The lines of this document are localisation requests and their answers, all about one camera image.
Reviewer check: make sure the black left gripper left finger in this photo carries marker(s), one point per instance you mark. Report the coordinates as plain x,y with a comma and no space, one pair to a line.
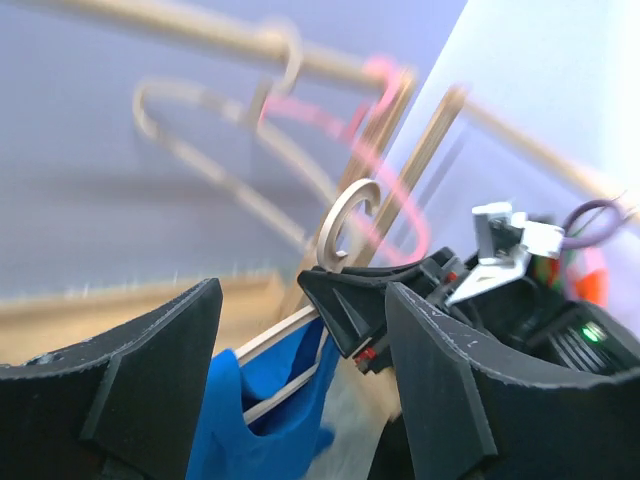
125,402

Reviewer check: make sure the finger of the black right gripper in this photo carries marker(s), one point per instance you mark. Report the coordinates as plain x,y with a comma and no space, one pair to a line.
356,302

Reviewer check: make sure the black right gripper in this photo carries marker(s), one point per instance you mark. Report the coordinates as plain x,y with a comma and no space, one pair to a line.
531,315

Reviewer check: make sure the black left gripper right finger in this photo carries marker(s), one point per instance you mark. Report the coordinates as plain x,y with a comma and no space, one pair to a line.
477,409

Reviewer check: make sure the blue tank top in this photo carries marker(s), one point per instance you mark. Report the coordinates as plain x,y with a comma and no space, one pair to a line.
262,420

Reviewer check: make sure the pink hanger on right rack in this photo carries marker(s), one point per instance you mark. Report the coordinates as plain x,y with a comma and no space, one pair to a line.
583,261

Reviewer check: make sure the pink plastic hanger on rack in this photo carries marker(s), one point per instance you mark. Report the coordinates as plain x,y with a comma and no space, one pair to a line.
347,133

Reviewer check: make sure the orange hanging garment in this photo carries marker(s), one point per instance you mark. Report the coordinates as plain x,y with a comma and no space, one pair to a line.
594,287

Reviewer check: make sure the wooden clothes rack right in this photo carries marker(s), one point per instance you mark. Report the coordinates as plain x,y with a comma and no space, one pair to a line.
458,154

